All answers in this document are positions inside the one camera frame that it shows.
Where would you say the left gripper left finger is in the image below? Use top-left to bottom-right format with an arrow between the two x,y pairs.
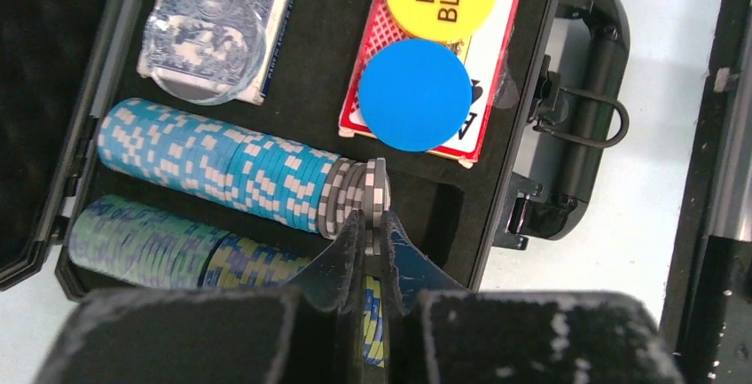
35,213 -> 364,383

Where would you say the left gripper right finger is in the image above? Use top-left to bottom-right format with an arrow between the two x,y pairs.
380,212 -> 684,383

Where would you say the grey poker chip stack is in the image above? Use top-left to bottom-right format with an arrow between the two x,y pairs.
311,156 -> 391,255

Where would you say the blue round button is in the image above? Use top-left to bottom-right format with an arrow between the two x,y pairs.
357,39 -> 473,153

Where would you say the blue card deck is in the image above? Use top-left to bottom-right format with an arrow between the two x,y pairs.
137,0 -> 293,106

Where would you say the clear round dealer button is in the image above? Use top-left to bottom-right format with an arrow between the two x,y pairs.
139,0 -> 266,106

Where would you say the black poker set case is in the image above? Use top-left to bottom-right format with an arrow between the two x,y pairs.
1,0 -> 631,290

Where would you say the light blue chip row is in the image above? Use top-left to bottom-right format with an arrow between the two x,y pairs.
96,98 -> 340,238

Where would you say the teal chip row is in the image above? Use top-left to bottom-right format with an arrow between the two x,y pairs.
67,194 -> 389,369

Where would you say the red card deck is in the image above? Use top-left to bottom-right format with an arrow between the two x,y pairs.
338,0 -> 520,168

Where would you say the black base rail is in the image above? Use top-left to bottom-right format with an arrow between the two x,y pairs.
660,0 -> 751,383

